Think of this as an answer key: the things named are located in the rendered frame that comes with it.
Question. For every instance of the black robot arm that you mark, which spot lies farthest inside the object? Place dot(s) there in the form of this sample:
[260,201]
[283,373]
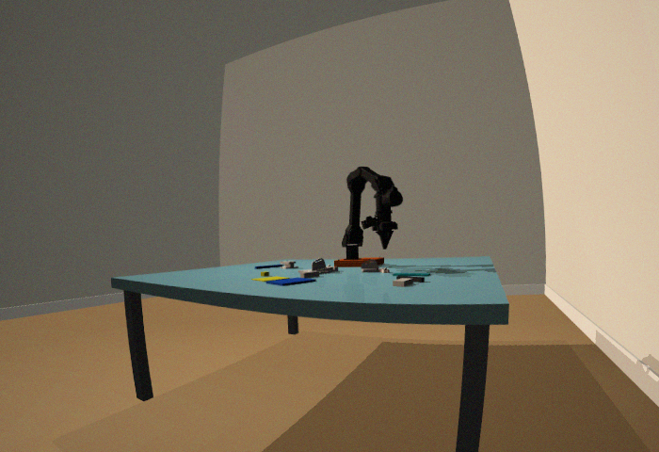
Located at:
[386,197]

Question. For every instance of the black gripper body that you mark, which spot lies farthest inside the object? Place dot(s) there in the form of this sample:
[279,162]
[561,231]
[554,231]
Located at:
[385,222]

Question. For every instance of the blue rectangular plate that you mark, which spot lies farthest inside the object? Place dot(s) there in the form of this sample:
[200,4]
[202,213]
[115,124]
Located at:
[291,281]

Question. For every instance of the yellow rectangular plate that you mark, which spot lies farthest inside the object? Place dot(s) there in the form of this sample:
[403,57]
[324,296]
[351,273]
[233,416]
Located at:
[270,279]

